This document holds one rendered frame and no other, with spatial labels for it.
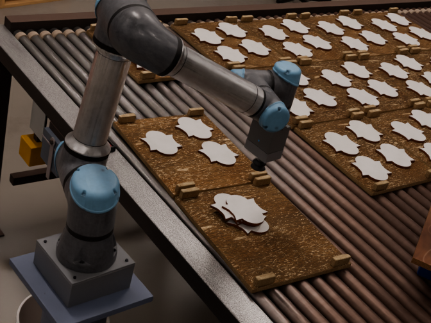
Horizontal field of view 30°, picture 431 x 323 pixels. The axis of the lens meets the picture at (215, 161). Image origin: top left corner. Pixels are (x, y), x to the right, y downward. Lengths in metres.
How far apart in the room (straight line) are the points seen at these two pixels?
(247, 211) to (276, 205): 0.15
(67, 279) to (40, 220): 1.72
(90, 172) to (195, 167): 0.63
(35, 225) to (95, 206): 1.78
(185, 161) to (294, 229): 0.42
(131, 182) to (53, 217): 1.35
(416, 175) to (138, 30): 1.41
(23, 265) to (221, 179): 0.69
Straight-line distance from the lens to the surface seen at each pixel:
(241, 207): 2.31
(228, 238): 2.23
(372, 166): 2.79
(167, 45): 1.74
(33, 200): 3.80
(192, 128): 2.68
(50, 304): 2.02
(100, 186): 1.90
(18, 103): 4.53
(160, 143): 2.55
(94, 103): 1.92
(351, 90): 3.28
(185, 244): 2.21
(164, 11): 3.51
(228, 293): 2.09
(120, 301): 2.06
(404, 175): 2.83
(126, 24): 1.74
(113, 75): 1.88
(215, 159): 2.54
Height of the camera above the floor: 2.26
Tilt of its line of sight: 31 degrees down
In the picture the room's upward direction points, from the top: 15 degrees clockwise
